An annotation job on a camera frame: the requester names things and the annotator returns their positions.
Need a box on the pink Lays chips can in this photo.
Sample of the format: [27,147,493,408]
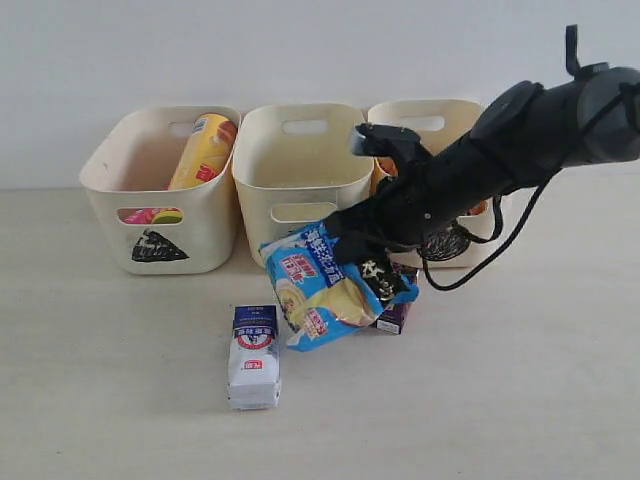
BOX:
[123,208,161,225]

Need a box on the white blue milk carton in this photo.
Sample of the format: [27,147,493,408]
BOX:
[227,304,282,411]

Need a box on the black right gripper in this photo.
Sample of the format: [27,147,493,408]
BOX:
[322,134,505,264]

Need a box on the orange instant noodle bag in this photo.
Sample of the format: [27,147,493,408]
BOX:
[372,157,489,216]

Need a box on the small dark purple box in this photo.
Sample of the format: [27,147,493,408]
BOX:
[372,259,420,336]

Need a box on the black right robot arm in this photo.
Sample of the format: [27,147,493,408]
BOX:
[324,64,639,264]

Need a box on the cream bin with triangle mark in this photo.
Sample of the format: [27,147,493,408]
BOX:
[79,105,242,275]

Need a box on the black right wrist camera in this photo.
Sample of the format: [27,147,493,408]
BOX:
[349,122,421,166]

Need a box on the yellow Lays chips can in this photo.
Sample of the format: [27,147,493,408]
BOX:
[152,113,239,225]

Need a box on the cream bin with circle mark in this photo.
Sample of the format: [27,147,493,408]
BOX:
[366,99,498,269]

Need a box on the blue instant noodle bag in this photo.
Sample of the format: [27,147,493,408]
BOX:
[259,221,419,352]

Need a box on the cream bin with square mark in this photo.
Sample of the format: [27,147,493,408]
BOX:
[232,103,374,266]

